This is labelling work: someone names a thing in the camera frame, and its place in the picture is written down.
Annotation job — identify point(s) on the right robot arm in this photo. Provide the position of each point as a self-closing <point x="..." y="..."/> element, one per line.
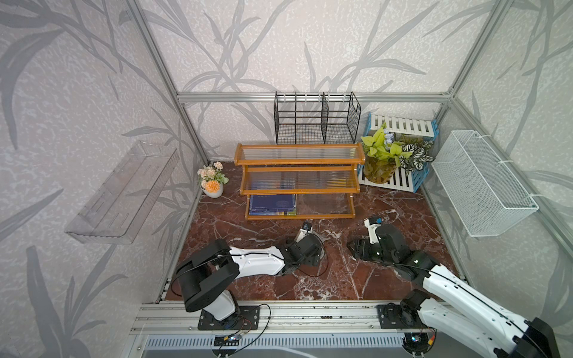
<point x="445" y="303"/>

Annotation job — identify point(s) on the white slatted crate blue frame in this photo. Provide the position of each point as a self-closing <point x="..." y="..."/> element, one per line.
<point x="401" y="127"/>

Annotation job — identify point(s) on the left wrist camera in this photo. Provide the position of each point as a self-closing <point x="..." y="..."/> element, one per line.
<point x="304" y="231"/>

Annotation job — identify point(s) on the green potted plant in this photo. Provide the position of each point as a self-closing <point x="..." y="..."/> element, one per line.
<point x="382" y="155"/>

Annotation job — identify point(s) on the clear acrylic wall shelf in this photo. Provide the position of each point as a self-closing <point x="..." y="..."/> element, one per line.
<point x="120" y="207"/>

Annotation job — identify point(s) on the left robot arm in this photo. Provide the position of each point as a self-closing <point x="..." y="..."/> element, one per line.
<point x="204" y="278"/>

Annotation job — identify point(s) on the white mesh wall basket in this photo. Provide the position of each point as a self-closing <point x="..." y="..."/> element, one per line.
<point x="487" y="196"/>

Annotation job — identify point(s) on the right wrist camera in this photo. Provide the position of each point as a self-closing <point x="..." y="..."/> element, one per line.
<point x="372" y="224"/>

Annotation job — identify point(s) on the flower pot with orange flowers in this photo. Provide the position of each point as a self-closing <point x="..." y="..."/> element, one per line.
<point x="212" y="180"/>

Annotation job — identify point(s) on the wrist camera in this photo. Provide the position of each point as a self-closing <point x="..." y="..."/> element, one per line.
<point x="304" y="231"/>
<point x="372" y="224"/>

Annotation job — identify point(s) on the grey fluffy cloth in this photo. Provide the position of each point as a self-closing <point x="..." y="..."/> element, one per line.
<point x="318" y="249"/>

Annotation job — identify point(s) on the black wire rack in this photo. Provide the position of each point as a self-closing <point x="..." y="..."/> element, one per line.
<point x="314" y="119"/>

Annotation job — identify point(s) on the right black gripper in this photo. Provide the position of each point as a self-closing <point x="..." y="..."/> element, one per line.
<point x="361" y="243"/>

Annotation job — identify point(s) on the variegated dark leaf plant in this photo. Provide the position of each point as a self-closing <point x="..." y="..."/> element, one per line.
<point x="416" y="152"/>

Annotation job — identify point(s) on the orange wooden bookshelf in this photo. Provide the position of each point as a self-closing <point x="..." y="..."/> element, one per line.
<point x="324" y="178"/>

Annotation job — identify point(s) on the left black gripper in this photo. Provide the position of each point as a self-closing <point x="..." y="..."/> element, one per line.
<point x="311" y="261"/>

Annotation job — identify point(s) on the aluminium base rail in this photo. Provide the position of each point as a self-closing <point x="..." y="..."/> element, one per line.
<point x="315" y="317"/>

